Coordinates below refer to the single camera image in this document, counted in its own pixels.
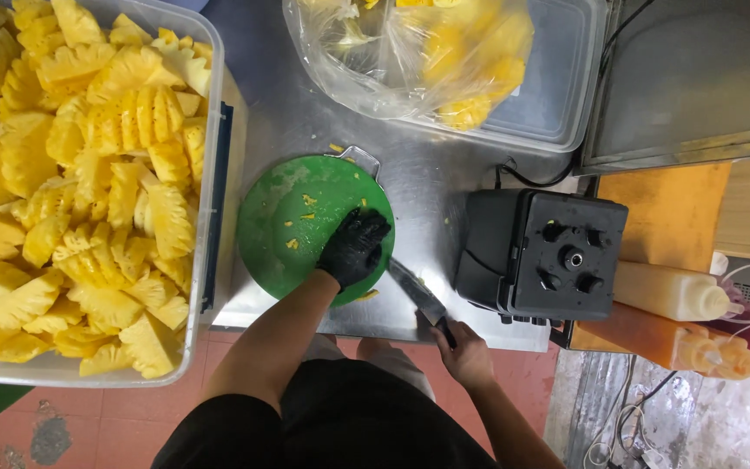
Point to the orange wooden counter board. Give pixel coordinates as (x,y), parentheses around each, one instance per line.
(668,215)

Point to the black blender base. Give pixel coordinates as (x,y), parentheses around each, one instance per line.
(544,254)

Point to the small pineapple scraps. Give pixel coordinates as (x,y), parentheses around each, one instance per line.
(308,200)

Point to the shallow clear plastic container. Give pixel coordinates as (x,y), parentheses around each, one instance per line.
(554,71)

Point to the person's left hand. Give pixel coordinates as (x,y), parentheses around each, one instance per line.
(349,251)

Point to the person's black clothing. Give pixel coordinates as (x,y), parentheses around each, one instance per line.
(323,423)

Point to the person's legs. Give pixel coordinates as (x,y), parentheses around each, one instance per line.
(388,361)

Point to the orange squeeze bottle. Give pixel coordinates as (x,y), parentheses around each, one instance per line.
(743,361)
(648,339)

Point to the large clear plastic tub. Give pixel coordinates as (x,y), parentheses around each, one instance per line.
(209,195)

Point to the dark blue tub lid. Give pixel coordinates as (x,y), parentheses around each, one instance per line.
(217,208)

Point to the pale yellow squeeze bottle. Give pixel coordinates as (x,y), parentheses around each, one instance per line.
(668,292)

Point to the clear plastic bag of pineapple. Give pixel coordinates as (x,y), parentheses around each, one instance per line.
(414,58)

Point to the person's right hand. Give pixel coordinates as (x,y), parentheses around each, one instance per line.
(469,358)

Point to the pile of cut pineapple pieces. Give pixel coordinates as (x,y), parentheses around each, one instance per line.
(75,189)

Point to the round green cutting board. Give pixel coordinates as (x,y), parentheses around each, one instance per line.
(277,228)

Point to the stainless steel appliance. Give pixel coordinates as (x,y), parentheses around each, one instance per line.
(687,78)

